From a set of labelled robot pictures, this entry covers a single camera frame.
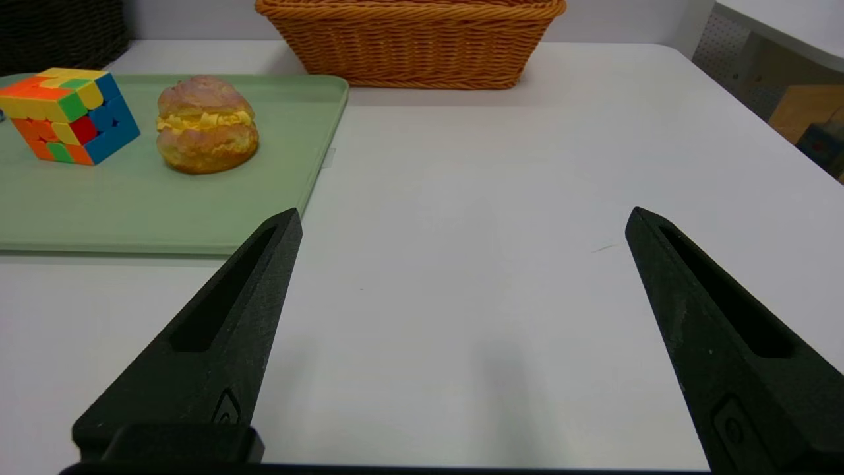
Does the orange wicker basket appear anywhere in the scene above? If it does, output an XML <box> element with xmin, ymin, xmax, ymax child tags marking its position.
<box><xmin>255</xmin><ymin>0</ymin><xmax>568</xmax><ymax>90</ymax></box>

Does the colourful puzzle cube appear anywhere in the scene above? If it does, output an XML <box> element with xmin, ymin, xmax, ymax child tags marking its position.
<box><xmin>0</xmin><ymin>67</ymin><xmax>141</xmax><ymax>166</ymax></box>

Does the white perforated panel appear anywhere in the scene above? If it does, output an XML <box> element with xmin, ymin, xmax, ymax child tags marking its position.
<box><xmin>692</xmin><ymin>10</ymin><xmax>779</xmax><ymax>123</ymax></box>

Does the light green plastic tray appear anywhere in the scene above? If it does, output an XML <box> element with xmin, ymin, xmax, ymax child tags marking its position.
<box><xmin>0</xmin><ymin>73</ymin><xmax>350</xmax><ymax>257</ymax></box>

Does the dark brown wicker basket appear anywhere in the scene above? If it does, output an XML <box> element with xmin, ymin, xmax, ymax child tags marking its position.
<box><xmin>0</xmin><ymin>0</ymin><xmax>131</xmax><ymax>77</ymax></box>

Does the blue box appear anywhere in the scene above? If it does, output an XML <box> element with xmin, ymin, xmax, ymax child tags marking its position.
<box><xmin>796</xmin><ymin>122</ymin><xmax>844</xmax><ymax>182</ymax></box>

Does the cream puff pastry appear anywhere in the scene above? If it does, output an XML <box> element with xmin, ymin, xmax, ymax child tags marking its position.
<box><xmin>156</xmin><ymin>75</ymin><xmax>260</xmax><ymax>175</ymax></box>

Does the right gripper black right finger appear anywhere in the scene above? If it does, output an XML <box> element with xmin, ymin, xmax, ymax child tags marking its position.
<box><xmin>625</xmin><ymin>206</ymin><xmax>844</xmax><ymax>475</ymax></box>

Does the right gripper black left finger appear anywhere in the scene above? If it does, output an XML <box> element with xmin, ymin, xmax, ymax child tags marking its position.
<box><xmin>71</xmin><ymin>207</ymin><xmax>304</xmax><ymax>464</ymax></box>

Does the white side table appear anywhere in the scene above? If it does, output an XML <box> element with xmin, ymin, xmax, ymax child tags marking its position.
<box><xmin>714</xmin><ymin>0</ymin><xmax>844</xmax><ymax>73</ymax></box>

